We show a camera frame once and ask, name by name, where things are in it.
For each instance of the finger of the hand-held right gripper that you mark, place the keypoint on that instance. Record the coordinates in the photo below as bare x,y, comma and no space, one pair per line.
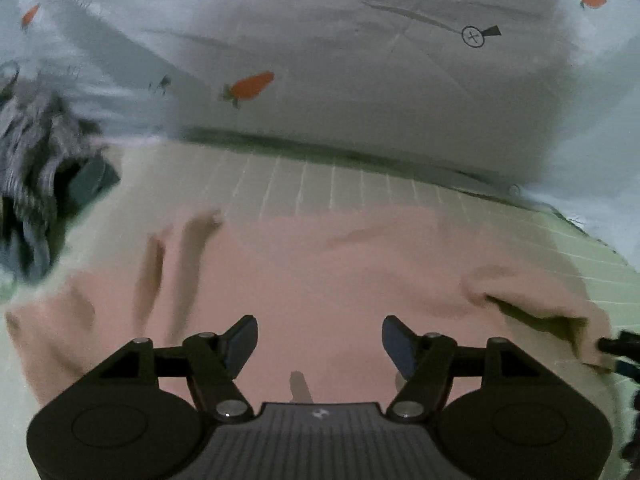
620,344
628,366

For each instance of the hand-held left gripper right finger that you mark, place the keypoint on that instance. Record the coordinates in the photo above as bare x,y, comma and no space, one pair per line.
398,346

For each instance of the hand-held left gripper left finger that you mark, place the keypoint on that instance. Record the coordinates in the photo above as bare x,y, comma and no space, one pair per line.
243,344

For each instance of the pink garment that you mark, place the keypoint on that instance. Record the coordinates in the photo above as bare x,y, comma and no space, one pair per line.
310,285

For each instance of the green grid bed sheet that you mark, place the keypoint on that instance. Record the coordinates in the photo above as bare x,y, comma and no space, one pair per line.
350,185

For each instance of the dark garment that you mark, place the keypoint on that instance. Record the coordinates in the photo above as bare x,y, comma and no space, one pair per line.
92,180

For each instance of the denim jeans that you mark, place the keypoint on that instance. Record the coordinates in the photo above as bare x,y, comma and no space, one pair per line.
25,255

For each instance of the carrot print quilt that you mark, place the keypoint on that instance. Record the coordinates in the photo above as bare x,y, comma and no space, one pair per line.
350,85

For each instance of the checked shirt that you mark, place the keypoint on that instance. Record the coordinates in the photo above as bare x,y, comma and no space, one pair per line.
35,160

